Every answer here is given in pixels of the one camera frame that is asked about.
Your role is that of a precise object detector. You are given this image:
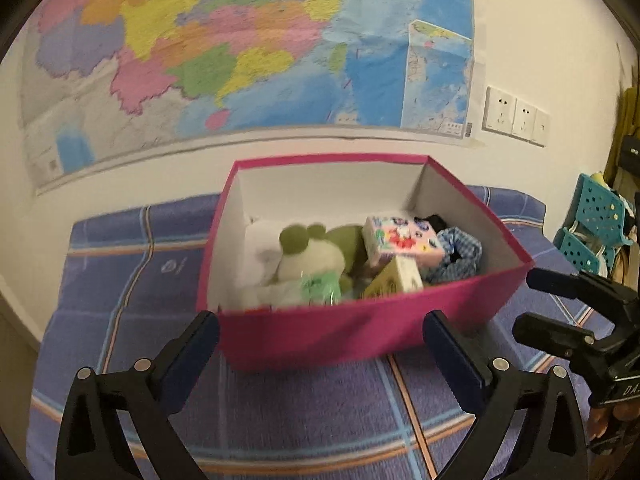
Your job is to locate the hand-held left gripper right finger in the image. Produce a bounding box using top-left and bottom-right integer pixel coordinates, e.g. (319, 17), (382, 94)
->
(422, 310), (588, 480)

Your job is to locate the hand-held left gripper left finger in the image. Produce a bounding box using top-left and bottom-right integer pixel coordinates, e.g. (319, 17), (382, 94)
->
(55, 310), (222, 480)

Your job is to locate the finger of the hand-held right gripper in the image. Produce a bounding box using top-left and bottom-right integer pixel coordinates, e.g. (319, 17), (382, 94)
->
(526, 267), (621, 311)
(511, 312), (598, 367)

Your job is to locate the yellow small box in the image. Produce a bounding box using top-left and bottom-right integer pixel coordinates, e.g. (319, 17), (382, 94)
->
(362, 255), (425, 300)

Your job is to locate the blue plaid scrunchie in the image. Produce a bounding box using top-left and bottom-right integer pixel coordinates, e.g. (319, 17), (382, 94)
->
(422, 227), (483, 283)

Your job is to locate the white soft plush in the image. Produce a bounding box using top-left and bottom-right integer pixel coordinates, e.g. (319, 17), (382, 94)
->
(235, 220), (311, 311)

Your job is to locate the floral tissue pack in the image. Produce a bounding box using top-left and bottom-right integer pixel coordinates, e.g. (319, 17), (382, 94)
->
(361, 215), (446, 268)

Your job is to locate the pink cardboard box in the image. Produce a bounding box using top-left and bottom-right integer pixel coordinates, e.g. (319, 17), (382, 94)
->
(196, 154), (536, 372)

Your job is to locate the small green packet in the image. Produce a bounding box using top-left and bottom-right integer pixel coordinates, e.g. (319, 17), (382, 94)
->
(300, 270), (341, 306)

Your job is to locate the green frog plush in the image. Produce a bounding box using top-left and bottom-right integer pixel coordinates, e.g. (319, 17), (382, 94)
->
(277, 222), (368, 306)

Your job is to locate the person's right hand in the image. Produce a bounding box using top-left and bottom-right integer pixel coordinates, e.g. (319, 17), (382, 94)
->
(587, 400), (640, 456)

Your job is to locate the teal perforated plastic rack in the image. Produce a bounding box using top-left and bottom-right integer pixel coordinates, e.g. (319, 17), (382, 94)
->
(552, 172), (636, 276)

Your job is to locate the blue plaid blanket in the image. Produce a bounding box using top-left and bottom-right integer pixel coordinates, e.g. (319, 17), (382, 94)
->
(25, 185), (616, 480)

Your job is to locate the black device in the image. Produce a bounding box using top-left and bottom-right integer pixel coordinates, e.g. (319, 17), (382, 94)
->
(617, 135), (640, 171)

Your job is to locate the beige cabinet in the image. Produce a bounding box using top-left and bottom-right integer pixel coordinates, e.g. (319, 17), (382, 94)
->
(0, 285), (43, 461)

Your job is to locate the olive yellow cloth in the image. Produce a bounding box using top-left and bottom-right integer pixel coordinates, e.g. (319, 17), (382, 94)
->
(605, 85), (640, 196)

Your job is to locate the white wall switch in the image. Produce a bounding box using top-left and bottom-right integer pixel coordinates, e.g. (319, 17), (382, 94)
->
(531, 109), (551, 147)

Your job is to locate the white wall socket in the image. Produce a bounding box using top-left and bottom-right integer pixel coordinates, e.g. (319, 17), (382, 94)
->
(481, 86), (518, 133)
(511, 99), (538, 141)

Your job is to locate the colourful wall map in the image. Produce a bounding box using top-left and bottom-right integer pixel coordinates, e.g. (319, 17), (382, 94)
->
(17, 0), (488, 196)

